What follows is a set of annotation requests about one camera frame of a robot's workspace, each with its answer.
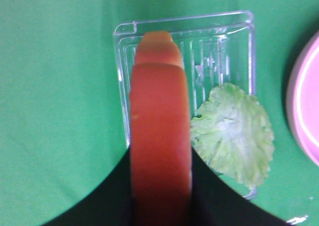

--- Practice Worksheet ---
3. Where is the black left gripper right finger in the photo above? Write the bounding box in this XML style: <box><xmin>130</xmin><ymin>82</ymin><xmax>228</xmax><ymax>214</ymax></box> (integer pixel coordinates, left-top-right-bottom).
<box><xmin>190</xmin><ymin>150</ymin><xmax>287</xmax><ymax>226</ymax></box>

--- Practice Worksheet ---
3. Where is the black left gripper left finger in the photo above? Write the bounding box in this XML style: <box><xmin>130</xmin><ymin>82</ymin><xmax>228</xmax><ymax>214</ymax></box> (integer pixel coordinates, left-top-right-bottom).
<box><xmin>44</xmin><ymin>150</ymin><xmax>133</xmax><ymax>226</ymax></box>

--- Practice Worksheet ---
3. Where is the toy lettuce leaf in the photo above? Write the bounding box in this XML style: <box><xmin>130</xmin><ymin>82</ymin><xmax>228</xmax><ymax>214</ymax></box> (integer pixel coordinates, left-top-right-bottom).
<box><xmin>191</xmin><ymin>83</ymin><xmax>275</xmax><ymax>189</ymax></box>

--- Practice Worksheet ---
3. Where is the toy bread slice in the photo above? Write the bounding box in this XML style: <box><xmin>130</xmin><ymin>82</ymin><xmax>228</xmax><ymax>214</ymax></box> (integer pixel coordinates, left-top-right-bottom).
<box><xmin>130</xmin><ymin>31</ymin><xmax>192</xmax><ymax>226</ymax></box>

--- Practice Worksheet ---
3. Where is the green tablecloth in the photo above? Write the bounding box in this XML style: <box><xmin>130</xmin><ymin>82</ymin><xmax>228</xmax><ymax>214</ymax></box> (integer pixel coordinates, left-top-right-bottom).
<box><xmin>0</xmin><ymin>0</ymin><xmax>319</xmax><ymax>226</ymax></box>

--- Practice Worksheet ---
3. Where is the pink plate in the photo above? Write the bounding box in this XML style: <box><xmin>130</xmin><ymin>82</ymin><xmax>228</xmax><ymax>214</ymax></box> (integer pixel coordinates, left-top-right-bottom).
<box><xmin>286</xmin><ymin>33</ymin><xmax>319</xmax><ymax>165</ymax></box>

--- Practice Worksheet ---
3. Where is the clear left plastic container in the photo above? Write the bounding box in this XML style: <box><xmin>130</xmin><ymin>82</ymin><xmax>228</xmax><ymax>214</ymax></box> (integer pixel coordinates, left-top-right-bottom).
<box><xmin>113</xmin><ymin>9</ymin><xmax>258</xmax><ymax>201</ymax></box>

